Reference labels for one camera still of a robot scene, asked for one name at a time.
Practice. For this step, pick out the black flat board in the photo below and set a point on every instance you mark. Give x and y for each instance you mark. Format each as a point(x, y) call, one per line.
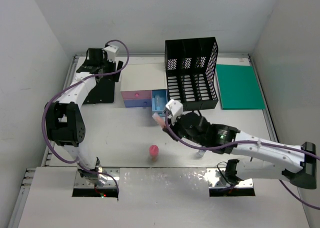
point(103, 92)

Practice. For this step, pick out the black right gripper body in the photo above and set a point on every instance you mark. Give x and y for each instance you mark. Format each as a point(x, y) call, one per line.
point(181, 132)

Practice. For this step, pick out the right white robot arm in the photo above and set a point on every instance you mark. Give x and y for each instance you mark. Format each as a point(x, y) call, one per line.
point(296, 164)

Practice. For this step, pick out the white drawer cabinet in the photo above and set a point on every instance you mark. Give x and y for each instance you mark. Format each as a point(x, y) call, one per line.
point(143, 77)

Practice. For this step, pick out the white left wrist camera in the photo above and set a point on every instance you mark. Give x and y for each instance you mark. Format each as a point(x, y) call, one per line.
point(111, 52)

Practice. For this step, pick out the light blue small drawer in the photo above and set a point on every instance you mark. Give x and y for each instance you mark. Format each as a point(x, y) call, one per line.
point(159, 100)

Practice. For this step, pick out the black mesh file organizer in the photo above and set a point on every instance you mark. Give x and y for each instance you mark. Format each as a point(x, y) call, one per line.
point(190, 66)

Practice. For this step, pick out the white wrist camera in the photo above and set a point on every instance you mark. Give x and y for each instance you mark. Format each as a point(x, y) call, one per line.
point(175, 110)
point(111, 52)

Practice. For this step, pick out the pink drawer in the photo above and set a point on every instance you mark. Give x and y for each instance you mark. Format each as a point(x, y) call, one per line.
point(140, 94)

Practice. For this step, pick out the orange yellow capped tube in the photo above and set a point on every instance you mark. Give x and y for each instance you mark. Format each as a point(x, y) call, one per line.
point(159, 120)

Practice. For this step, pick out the pink capped glue bottle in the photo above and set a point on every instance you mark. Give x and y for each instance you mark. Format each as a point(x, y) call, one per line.
point(153, 152)

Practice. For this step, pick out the green folder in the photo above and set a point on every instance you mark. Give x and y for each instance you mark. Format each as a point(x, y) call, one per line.
point(238, 88)

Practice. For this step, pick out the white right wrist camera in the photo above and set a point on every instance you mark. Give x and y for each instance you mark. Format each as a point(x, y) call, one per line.
point(175, 110)

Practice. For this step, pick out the small clear white bottle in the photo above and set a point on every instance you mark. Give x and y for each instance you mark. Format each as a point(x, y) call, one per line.
point(200, 153)

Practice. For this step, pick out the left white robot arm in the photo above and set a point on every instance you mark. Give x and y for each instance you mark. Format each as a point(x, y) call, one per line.
point(93, 83)

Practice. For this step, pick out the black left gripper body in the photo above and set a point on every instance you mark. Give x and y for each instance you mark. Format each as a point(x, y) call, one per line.
point(106, 64)

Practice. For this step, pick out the purple bottom drawer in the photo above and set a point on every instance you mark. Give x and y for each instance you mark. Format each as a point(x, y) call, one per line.
point(129, 103)

